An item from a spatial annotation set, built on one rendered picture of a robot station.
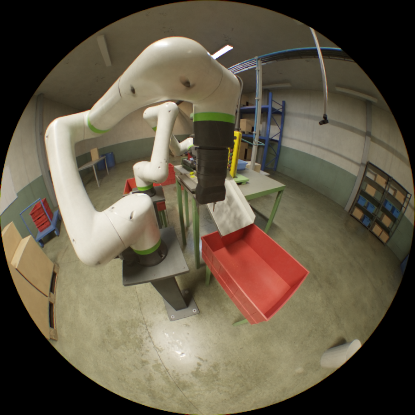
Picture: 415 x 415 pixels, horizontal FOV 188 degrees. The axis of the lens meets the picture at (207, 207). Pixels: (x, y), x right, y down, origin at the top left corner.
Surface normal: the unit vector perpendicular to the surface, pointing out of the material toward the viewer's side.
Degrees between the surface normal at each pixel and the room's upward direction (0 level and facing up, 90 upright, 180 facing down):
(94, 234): 41
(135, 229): 87
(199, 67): 111
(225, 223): 30
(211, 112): 90
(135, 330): 0
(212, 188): 87
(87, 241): 47
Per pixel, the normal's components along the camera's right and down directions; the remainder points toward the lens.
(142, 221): 0.86, 0.28
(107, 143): 0.47, 0.50
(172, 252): 0.04, -0.84
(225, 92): 0.67, 0.73
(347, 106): -0.88, 0.24
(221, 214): 0.27, -0.48
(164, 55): 0.06, 0.68
